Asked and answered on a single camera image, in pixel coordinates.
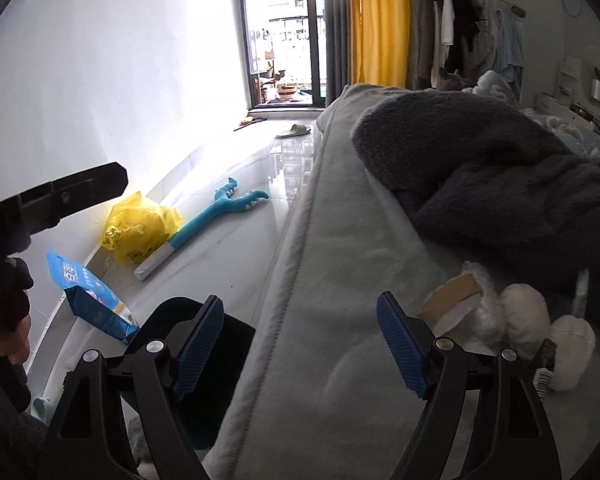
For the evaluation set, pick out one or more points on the thin dark stick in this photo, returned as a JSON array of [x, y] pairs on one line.
[[249, 122]]

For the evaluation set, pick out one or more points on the yellow curtain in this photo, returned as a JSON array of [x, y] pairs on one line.
[[380, 25]]

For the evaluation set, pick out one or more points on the black framed balcony door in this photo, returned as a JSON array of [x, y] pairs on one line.
[[285, 35]]

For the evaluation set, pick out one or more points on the dark grey fleece blanket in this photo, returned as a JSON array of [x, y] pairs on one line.
[[480, 175]]

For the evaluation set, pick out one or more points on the black trash bin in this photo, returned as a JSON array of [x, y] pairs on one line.
[[232, 360]]

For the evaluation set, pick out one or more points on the blue white back scratcher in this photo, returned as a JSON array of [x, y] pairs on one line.
[[205, 225]]

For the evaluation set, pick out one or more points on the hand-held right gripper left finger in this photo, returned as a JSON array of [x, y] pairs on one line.
[[200, 345]]

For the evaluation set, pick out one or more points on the person's left hand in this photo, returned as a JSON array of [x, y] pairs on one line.
[[10, 345]]

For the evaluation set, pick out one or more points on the yellow plastic bag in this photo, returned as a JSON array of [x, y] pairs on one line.
[[135, 225]]

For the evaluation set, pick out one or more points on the white hanging shirt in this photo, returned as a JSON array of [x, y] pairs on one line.
[[447, 25]]

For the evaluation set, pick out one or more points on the light blue quilt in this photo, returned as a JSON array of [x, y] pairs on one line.
[[580, 132]]

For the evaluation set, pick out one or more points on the dark grey curtain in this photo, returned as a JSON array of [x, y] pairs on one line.
[[337, 25]]

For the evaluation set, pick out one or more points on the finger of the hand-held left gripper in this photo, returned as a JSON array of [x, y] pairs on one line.
[[90, 180]]

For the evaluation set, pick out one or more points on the grey cat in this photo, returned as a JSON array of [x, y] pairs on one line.
[[454, 81]]

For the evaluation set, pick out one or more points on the beige hanging jacket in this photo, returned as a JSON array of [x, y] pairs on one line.
[[487, 35]]

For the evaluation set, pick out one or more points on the light grey bed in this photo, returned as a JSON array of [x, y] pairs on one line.
[[340, 285]]

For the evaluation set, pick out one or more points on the blue printed food pouch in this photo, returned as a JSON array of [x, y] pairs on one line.
[[90, 300]]

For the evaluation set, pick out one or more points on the white storage boxes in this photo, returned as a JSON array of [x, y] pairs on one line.
[[560, 90]]

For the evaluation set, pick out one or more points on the dark patterned wrapper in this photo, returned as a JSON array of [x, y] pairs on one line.
[[544, 365]]

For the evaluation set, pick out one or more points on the black hanging garment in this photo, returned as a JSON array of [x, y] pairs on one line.
[[461, 15]]

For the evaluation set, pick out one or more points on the brown tape roll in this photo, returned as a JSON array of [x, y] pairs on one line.
[[450, 292]]

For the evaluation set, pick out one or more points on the light blue plush toy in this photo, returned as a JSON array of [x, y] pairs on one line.
[[495, 87]]

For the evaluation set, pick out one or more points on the clear crumpled plastic wrap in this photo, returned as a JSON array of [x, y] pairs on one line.
[[485, 320]]

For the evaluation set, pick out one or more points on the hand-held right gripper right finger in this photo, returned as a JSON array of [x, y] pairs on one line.
[[397, 340]]

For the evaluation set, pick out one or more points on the light blue hanging garment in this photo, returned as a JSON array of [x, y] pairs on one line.
[[511, 45]]

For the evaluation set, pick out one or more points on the beige slipper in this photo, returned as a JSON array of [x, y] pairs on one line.
[[294, 130]]

